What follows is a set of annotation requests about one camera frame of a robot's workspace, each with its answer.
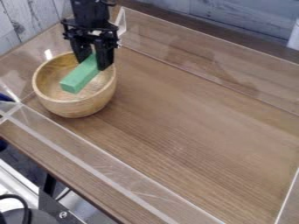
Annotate grey metal bracket with screw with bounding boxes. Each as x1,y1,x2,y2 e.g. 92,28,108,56
39,198,87,224

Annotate black table leg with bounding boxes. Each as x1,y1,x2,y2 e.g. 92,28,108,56
43,174,57,197

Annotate brown wooden bowl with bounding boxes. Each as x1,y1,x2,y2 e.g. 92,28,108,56
32,51,117,119

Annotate white object at right edge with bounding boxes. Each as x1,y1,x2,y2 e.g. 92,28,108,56
287,18,299,51

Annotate black cable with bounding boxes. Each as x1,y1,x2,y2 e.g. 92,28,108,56
0,194,33,224

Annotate green rectangular block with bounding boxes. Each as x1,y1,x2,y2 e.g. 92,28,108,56
60,53,99,94

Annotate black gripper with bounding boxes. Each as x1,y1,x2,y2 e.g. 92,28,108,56
61,0,117,71

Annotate clear acrylic tray walls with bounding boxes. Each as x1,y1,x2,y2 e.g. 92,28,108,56
0,7,299,224

